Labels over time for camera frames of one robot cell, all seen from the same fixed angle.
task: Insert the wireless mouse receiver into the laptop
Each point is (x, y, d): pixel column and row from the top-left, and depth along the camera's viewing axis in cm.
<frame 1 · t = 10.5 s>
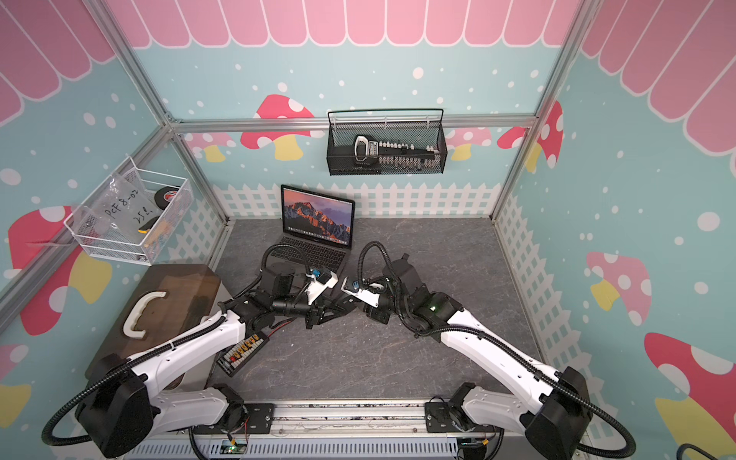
left hand: (341, 314, 75), fingers closed
right hand: (360, 292, 74), fingers open
grey open laptop: (319, 224, 111), point 8 cm above the table

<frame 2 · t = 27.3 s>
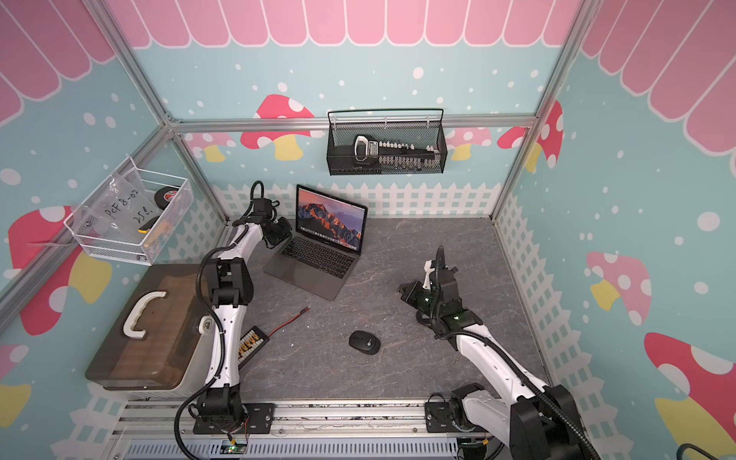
left hand: (294, 234, 114), fingers closed
right hand: (397, 286, 83), fingers closed
grey open laptop: (325, 246, 112), point 2 cm above the table
black wireless mouse: (364, 342, 87), point 3 cm above the table

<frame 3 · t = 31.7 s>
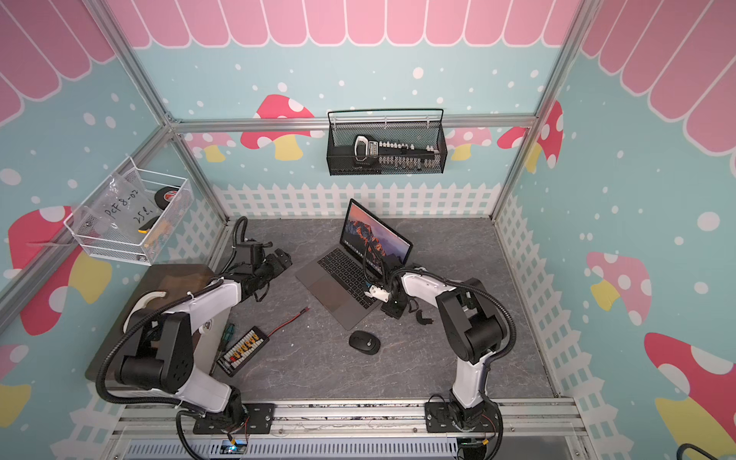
left hand: (283, 265, 95), fingers open
right hand: (393, 307, 95), fingers closed
grey open laptop: (338, 280, 103), on the table
the other named things where they were.

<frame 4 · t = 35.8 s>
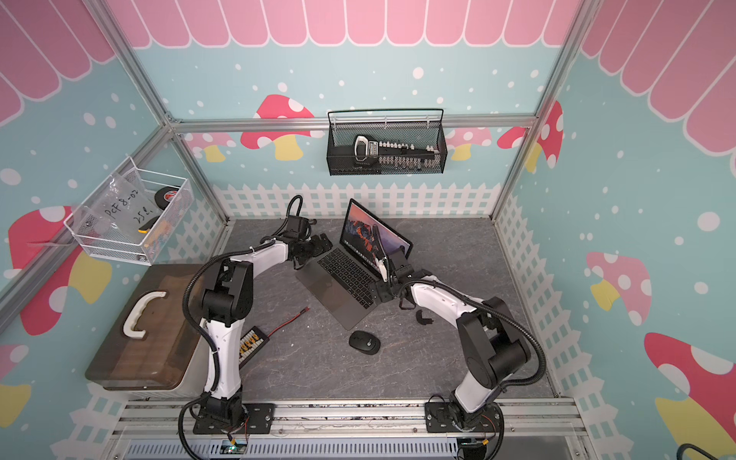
left hand: (322, 251, 107), fingers open
right hand: (384, 286, 92), fingers open
the named things where they were.

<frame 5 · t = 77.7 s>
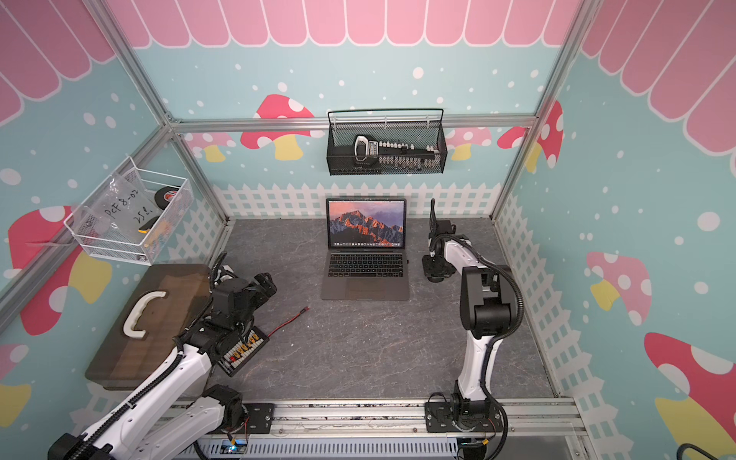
left hand: (261, 287, 82), fingers open
right hand: (434, 269, 101), fingers open
grey open laptop: (366, 249, 111), point 2 cm above the table
